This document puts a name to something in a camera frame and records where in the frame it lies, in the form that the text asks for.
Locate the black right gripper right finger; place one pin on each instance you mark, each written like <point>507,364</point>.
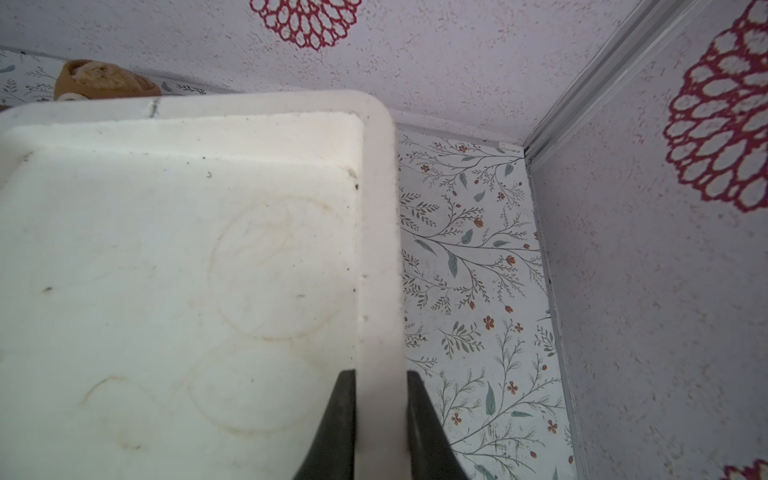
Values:
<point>431,455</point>

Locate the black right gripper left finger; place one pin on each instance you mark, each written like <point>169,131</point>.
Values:
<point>331,455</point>

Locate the white plastic drawer cabinet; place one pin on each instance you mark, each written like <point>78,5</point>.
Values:
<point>184,278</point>

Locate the brown teddy bear plush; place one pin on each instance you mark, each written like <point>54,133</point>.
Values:
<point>96,80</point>

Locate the aluminium corner frame post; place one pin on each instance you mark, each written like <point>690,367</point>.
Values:
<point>644,31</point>

